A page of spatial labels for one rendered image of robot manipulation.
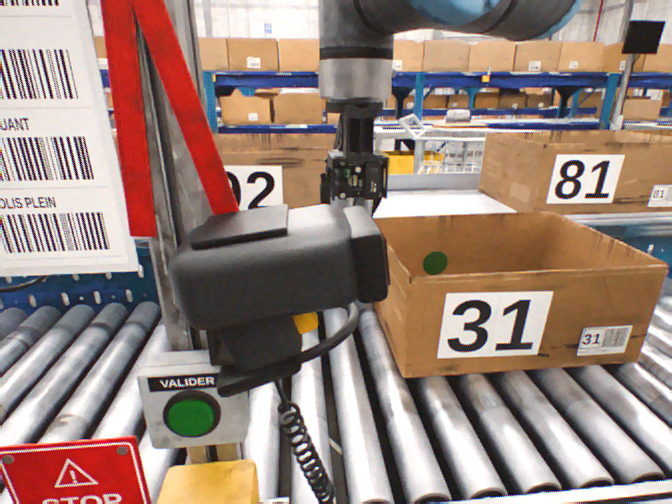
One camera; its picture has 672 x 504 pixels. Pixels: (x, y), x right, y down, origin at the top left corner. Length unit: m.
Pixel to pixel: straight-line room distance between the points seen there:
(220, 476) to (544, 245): 0.81
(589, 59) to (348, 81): 6.15
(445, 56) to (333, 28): 5.21
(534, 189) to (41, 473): 0.97
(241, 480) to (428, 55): 5.47
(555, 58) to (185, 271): 6.19
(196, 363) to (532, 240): 0.80
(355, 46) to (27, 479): 0.49
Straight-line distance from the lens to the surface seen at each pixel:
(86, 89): 0.28
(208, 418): 0.31
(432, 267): 0.90
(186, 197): 0.27
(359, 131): 0.51
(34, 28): 0.29
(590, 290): 0.70
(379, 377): 0.66
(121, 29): 0.27
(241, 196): 0.88
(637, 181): 1.17
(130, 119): 0.27
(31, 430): 0.72
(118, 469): 0.39
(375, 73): 0.51
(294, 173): 0.87
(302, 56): 5.40
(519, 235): 0.96
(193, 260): 0.22
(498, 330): 0.66
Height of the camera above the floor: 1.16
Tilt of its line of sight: 22 degrees down
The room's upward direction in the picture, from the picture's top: straight up
